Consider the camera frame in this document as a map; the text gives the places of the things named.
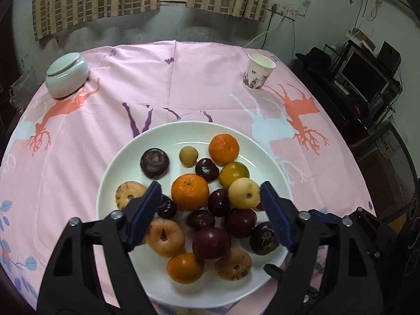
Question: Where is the tan pepino melon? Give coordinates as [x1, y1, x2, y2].
[214, 248, 253, 281]

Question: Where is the small pale yellow pepino melon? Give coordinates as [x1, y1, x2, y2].
[228, 177, 262, 209]

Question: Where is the large orange mandarin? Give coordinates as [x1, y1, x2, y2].
[171, 173, 210, 211]

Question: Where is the smooth purple passion fruit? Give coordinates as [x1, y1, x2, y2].
[140, 148, 170, 180]

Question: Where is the black desktop speaker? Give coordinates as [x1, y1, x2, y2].
[377, 41, 401, 69]

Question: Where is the white power cable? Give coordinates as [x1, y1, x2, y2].
[244, 15, 284, 48]

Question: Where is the floral paper cup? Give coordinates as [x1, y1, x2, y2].
[242, 52, 276, 92]

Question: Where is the small dark plum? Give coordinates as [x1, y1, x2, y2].
[207, 188, 232, 218]
[186, 209, 216, 232]
[195, 158, 220, 183]
[156, 195, 178, 220]

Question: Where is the striped pale pepino melon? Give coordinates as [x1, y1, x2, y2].
[115, 180, 147, 211]

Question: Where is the large dark red plum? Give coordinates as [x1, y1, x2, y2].
[192, 226, 232, 262]
[224, 208, 258, 239]

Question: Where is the black hat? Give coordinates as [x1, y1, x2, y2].
[295, 47, 332, 69]

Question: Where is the pale green lidded jar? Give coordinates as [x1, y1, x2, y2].
[45, 52, 90, 99]

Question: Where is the brown cardboard box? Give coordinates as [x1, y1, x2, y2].
[348, 28, 376, 50]

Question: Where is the black computer desk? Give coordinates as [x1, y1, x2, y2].
[295, 52, 402, 145]

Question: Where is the orange yellow tomato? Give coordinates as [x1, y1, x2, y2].
[167, 252, 205, 284]

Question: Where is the small orange mandarin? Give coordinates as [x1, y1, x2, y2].
[209, 133, 240, 166]

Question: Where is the white wall socket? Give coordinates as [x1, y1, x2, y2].
[267, 3, 298, 19]

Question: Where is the computer monitor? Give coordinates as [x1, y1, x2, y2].
[338, 48, 391, 104]

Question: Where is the greenish yellow tomato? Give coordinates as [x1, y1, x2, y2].
[218, 161, 250, 189]

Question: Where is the pink floral tablecloth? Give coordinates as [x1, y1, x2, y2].
[0, 40, 375, 315]

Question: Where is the clear plastic bag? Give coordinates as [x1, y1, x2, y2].
[10, 67, 35, 102]

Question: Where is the black tall loudspeaker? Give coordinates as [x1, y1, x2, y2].
[397, 187, 420, 289]

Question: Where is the pale pepino melon with stem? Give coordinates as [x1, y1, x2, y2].
[144, 218, 186, 258]

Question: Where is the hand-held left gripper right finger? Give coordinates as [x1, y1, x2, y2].
[261, 181, 384, 315]

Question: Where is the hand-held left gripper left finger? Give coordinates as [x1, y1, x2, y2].
[37, 181, 162, 315]

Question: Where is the white oval plate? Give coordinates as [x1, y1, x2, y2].
[96, 120, 293, 309]

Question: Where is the wrinkled brown passion fruit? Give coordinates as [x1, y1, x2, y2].
[249, 221, 281, 256]

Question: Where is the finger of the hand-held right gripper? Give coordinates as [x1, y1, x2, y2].
[308, 207, 397, 260]
[264, 264, 286, 281]

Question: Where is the small yellow green longan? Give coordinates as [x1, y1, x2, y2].
[179, 146, 199, 167]

